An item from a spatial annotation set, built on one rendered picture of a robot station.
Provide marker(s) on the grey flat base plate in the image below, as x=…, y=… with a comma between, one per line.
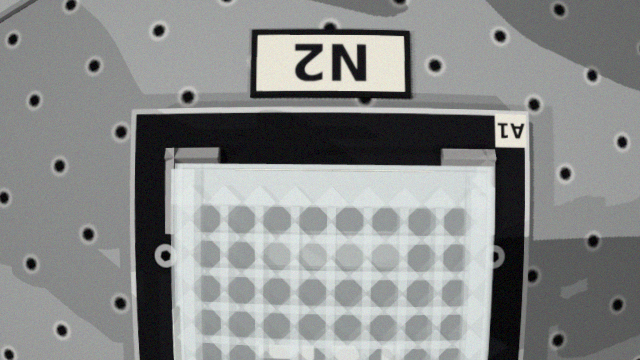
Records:
x=71, y=71

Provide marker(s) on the white well plate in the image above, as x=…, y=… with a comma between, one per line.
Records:
x=331, y=205

